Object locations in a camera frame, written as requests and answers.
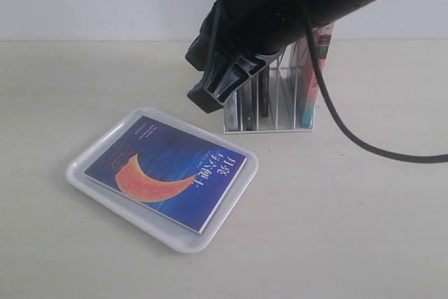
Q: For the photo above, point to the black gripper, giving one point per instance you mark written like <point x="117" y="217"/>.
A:
<point x="224" y="68"/>

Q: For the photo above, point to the dark black book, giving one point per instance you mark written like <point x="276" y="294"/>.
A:
<point x="263" y="92"/>

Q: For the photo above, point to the blue orange moon book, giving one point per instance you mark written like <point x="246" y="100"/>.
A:
<point x="176" y="174"/>

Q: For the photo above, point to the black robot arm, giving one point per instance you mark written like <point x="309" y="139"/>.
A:
<point x="240" y="38"/>

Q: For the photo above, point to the black grey book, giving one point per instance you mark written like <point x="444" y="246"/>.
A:
<point x="247" y="114"/>

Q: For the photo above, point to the grey white illustrated book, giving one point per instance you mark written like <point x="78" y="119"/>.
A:
<point x="232" y="113"/>

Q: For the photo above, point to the white plastic tray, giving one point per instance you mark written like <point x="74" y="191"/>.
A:
<point x="168" y="232"/>

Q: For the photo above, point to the white wire book rack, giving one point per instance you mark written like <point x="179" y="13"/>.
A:
<point x="293" y="91"/>

